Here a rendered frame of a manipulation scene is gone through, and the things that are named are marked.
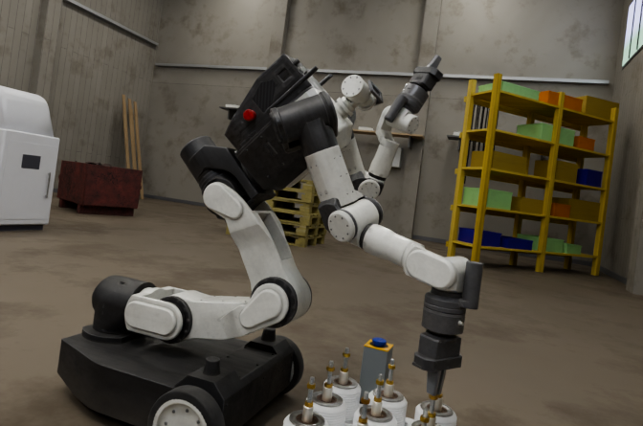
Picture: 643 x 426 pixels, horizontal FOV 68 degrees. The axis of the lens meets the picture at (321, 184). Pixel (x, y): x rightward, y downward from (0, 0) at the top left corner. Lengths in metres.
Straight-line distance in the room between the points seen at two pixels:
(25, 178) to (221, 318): 3.90
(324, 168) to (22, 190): 4.27
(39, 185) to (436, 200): 7.08
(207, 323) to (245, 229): 0.31
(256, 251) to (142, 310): 0.41
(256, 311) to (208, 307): 0.19
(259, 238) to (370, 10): 9.74
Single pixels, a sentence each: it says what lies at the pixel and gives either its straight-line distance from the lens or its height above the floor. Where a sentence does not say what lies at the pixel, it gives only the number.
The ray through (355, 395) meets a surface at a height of 0.24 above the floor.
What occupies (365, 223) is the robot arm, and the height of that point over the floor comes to 0.67.
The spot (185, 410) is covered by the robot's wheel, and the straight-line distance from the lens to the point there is 1.34.
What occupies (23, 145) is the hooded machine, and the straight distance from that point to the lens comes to 5.14.
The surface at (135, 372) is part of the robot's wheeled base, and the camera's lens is 1.50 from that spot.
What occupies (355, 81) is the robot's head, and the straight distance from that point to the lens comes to 1.35.
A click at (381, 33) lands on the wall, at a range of 10.69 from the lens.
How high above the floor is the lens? 0.73
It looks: 1 degrees up
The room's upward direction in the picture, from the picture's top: 7 degrees clockwise
